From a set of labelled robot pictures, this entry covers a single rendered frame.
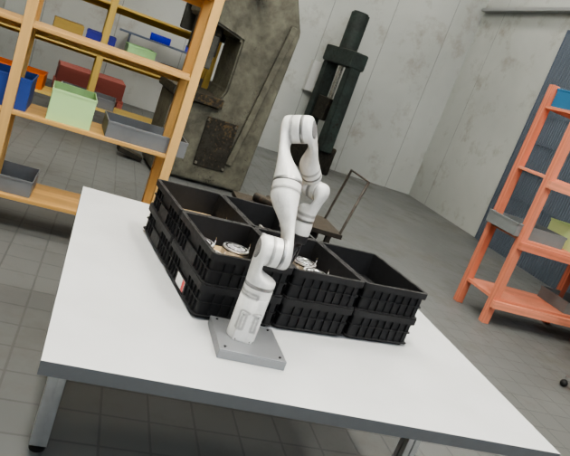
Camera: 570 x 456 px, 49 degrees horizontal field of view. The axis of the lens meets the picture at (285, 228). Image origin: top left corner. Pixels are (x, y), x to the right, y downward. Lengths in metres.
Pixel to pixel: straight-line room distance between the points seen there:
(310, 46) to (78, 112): 8.58
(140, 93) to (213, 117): 4.97
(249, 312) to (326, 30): 10.73
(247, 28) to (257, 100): 0.78
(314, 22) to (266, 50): 5.25
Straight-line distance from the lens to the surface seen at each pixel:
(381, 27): 12.74
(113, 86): 10.82
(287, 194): 1.87
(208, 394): 1.68
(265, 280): 1.84
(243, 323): 1.88
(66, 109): 4.12
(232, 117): 7.09
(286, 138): 1.98
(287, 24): 7.17
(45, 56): 11.91
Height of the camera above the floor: 1.52
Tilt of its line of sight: 13 degrees down
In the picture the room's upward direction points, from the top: 20 degrees clockwise
